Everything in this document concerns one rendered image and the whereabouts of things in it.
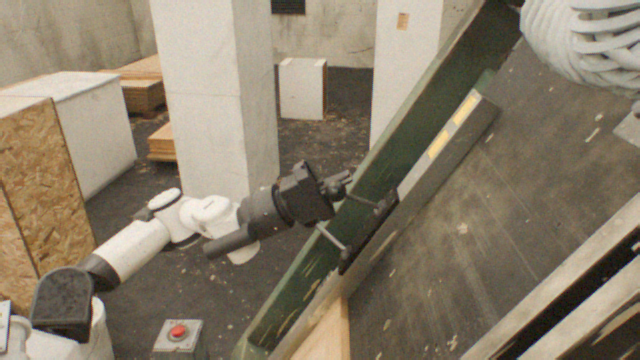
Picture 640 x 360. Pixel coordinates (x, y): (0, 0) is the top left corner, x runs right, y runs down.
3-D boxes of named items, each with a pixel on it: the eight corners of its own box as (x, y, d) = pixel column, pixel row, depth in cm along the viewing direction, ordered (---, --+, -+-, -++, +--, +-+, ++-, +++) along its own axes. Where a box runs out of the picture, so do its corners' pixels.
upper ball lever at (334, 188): (377, 211, 80) (319, 190, 74) (388, 196, 79) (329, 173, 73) (384, 223, 77) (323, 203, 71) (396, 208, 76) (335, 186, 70)
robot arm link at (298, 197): (305, 149, 78) (251, 175, 81) (302, 172, 70) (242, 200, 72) (335, 201, 83) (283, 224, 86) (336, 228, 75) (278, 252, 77)
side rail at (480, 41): (280, 338, 132) (249, 325, 130) (521, 18, 88) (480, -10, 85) (278, 353, 127) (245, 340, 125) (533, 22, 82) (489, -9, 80)
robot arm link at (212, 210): (258, 234, 81) (230, 222, 92) (233, 198, 77) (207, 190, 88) (232, 257, 78) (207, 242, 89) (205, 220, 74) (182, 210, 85)
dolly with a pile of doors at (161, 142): (174, 145, 489) (170, 120, 475) (216, 148, 481) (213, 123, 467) (146, 168, 435) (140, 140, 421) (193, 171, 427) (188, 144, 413)
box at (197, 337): (175, 358, 138) (165, 318, 129) (211, 358, 137) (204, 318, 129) (162, 391, 127) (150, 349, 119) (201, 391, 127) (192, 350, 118)
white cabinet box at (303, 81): (288, 107, 616) (286, 57, 583) (327, 109, 607) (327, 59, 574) (280, 117, 576) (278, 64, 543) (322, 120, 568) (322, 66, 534)
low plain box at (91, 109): (87, 158, 456) (62, 71, 412) (141, 163, 446) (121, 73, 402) (12, 205, 368) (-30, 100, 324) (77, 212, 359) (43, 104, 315)
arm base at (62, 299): (78, 365, 84) (19, 348, 82) (110, 306, 93) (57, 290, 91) (76, 340, 74) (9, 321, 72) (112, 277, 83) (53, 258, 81)
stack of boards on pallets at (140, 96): (170, 74, 797) (165, 50, 776) (221, 76, 781) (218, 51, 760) (83, 116, 582) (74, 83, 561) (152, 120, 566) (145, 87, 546)
